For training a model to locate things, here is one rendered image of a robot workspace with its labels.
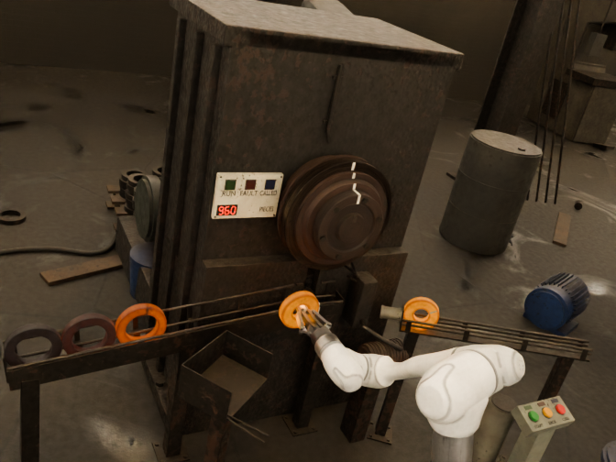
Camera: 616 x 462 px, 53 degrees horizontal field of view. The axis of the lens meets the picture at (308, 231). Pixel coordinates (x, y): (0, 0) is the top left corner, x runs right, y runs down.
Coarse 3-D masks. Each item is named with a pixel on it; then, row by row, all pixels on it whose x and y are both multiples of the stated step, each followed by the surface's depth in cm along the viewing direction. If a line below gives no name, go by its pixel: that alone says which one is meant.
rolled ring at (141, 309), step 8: (136, 304) 223; (144, 304) 223; (152, 304) 226; (128, 312) 220; (136, 312) 221; (144, 312) 223; (152, 312) 224; (160, 312) 226; (120, 320) 220; (128, 320) 221; (160, 320) 228; (120, 328) 221; (160, 328) 229; (120, 336) 223; (128, 336) 226; (136, 336) 230; (144, 336) 231
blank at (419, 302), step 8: (408, 304) 266; (416, 304) 265; (424, 304) 264; (432, 304) 264; (408, 312) 267; (432, 312) 265; (416, 320) 268; (424, 320) 268; (432, 320) 267; (416, 328) 270
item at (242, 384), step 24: (192, 360) 212; (216, 360) 229; (240, 360) 229; (264, 360) 223; (192, 384) 206; (216, 384) 201; (240, 384) 221; (216, 408) 204; (216, 432) 227; (216, 456) 231
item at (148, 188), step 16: (304, 0) 313; (320, 0) 311; (336, 0) 319; (144, 176) 350; (144, 192) 344; (144, 208) 345; (128, 224) 382; (144, 224) 347; (128, 240) 365; (144, 240) 357; (128, 256) 364; (128, 272) 366; (144, 272) 338; (144, 288) 334
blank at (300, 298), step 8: (288, 296) 226; (296, 296) 224; (304, 296) 225; (312, 296) 227; (280, 304) 227; (288, 304) 224; (296, 304) 226; (304, 304) 227; (312, 304) 229; (280, 312) 226; (288, 312) 226; (288, 320) 228; (296, 320) 230
